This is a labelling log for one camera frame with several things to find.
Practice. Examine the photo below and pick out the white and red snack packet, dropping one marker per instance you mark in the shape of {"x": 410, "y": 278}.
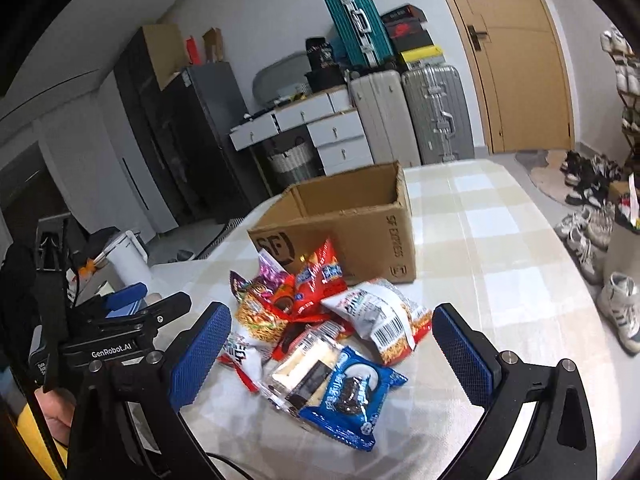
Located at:
{"x": 245, "y": 360}

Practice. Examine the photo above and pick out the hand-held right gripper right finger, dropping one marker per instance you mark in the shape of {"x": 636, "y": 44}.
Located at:
{"x": 462, "y": 355}

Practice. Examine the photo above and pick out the wooden door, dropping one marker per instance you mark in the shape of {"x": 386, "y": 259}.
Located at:
{"x": 520, "y": 60}

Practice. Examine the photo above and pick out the white drawer desk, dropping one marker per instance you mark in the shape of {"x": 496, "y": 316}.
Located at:
{"x": 335, "y": 130}

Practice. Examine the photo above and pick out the plain black shoe box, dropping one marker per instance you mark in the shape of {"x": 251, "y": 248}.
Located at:
{"x": 415, "y": 41}

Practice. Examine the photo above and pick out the white wardrobe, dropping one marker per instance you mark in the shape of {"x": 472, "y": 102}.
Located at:
{"x": 115, "y": 160}

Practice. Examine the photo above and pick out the grey floor mat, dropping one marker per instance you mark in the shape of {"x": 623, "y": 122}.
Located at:
{"x": 532, "y": 159}

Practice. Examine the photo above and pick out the purple snack packet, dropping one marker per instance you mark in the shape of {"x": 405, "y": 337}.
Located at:
{"x": 272, "y": 275}

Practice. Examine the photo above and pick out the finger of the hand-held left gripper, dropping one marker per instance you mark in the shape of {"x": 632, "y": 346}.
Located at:
{"x": 170, "y": 305}
{"x": 125, "y": 296}

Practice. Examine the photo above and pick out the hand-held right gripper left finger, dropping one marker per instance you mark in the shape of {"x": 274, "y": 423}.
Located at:
{"x": 200, "y": 355}

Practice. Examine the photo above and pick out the white noodle snack bag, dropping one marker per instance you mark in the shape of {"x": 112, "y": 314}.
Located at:
{"x": 370, "y": 310}

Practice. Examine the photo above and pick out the yellow noodle snack packet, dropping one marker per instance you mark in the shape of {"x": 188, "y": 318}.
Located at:
{"x": 255, "y": 317}

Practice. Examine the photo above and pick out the clear cake packet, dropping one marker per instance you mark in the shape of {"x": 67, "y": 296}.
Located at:
{"x": 300, "y": 370}

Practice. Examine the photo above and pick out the beige suitcase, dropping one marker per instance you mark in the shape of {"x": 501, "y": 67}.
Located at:
{"x": 385, "y": 115}

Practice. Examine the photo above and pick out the pile of sneakers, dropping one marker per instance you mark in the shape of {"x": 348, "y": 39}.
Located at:
{"x": 585, "y": 240}

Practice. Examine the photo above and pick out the white trash bin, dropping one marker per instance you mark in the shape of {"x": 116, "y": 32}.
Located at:
{"x": 127, "y": 260}

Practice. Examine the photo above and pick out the silver suitcase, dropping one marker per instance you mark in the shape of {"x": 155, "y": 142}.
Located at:
{"x": 435, "y": 110}

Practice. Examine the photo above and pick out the red cone snack bag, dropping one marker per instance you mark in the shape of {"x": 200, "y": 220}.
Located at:
{"x": 320, "y": 280}

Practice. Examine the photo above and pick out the blue cookie packet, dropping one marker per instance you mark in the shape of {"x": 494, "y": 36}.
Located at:
{"x": 350, "y": 400}

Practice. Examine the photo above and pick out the brown cardboard box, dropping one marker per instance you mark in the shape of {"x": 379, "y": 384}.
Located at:
{"x": 370, "y": 240}

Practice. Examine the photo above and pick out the red paper bag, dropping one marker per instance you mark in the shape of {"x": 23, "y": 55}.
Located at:
{"x": 192, "y": 51}

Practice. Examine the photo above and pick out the red and black shoe box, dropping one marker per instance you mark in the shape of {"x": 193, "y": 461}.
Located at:
{"x": 407, "y": 29}

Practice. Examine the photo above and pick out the yellow and black shoe box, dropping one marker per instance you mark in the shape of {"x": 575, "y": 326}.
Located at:
{"x": 420, "y": 53}

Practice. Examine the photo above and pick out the round beige floor mat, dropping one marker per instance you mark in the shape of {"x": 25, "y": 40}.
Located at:
{"x": 550, "y": 180}

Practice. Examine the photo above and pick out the grey oval tray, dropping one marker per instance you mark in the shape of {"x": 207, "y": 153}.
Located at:
{"x": 280, "y": 80}

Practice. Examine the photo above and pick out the person's left forearm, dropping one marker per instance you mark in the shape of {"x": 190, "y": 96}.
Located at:
{"x": 52, "y": 412}

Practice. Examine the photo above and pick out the shoe rack with shoes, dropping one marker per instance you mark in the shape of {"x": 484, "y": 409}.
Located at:
{"x": 625, "y": 110}

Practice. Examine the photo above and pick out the small open cardboard box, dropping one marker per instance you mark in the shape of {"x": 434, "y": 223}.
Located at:
{"x": 212, "y": 45}

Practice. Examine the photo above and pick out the teal suitcase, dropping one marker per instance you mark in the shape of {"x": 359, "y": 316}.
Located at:
{"x": 360, "y": 25}

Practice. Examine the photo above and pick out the black shoe box orange edge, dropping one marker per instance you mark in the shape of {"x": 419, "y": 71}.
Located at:
{"x": 402, "y": 12}

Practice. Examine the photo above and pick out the grey wicker basket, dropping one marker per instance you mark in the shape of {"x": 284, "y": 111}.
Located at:
{"x": 292, "y": 162}

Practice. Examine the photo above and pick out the large cardboard box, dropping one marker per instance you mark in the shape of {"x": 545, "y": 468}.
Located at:
{"x": 162, "y": 52}

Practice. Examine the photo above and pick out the grey box with paper roll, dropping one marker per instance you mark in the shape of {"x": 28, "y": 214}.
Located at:
{"x": 102, "y": 287}

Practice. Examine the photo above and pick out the tall black cabinet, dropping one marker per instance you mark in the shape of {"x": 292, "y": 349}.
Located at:
{"x": 145, "y": 110}

